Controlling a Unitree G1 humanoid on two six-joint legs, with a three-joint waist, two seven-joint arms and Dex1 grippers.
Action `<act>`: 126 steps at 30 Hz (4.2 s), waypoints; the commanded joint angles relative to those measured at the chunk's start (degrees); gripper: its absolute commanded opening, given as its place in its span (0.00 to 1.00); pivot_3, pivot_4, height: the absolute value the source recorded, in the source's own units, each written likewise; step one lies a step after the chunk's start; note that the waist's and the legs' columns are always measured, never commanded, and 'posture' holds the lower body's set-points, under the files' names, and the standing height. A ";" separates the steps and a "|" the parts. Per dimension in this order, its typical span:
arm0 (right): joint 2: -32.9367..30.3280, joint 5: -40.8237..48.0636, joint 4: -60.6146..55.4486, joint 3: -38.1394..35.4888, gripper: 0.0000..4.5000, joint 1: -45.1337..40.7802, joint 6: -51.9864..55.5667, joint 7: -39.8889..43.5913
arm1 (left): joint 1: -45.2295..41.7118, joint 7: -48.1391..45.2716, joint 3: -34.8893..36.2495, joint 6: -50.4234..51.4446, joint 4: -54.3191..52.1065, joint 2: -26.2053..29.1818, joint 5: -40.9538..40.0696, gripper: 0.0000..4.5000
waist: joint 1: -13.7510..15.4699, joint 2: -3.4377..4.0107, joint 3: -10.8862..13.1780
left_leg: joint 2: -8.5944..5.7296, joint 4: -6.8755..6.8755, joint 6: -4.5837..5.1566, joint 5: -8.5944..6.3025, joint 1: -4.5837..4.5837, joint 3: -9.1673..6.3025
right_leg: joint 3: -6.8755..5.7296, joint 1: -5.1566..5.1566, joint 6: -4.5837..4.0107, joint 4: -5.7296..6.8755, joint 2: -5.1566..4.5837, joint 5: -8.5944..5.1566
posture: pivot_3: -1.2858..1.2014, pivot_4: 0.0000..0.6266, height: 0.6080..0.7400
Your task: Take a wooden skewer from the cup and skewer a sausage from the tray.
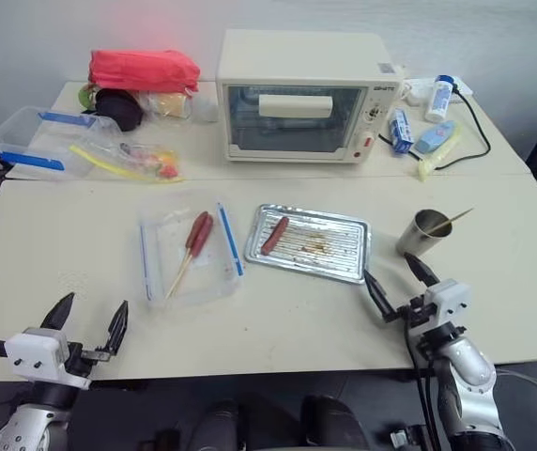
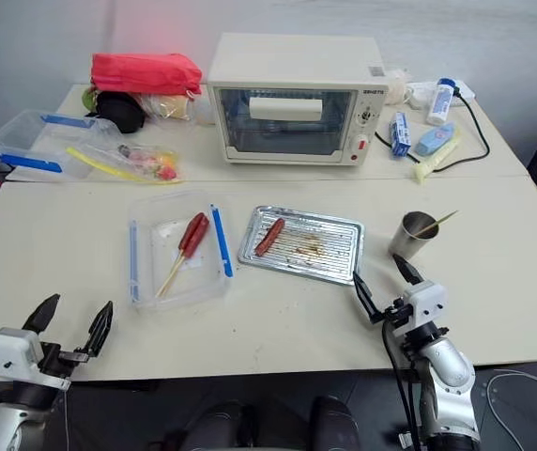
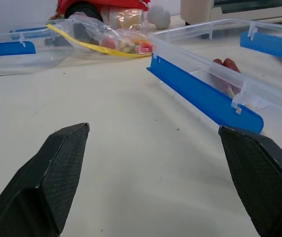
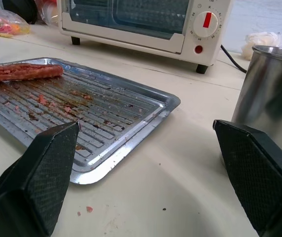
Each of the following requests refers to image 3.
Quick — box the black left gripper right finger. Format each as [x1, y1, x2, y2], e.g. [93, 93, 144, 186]
[218, 125, 282, 237]

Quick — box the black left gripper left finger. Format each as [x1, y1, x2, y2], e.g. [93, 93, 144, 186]
[0, 122, 90, 237]

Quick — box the clear box with blue clips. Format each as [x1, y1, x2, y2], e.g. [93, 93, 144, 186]
[146, 18, 282, 135]

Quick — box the clear lid with blue clips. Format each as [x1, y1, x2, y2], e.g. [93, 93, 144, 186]
[0, 20, 73, 77]

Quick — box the clear zip bag yellow seal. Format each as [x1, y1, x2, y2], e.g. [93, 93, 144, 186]
[46, 13, 155, 59]

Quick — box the cream toaster oven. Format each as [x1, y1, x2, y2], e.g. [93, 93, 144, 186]
[180, 0, 282, 26]

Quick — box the bagged yellow sponge cake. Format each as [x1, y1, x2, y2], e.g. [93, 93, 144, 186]
[101, 5, 145, 31]

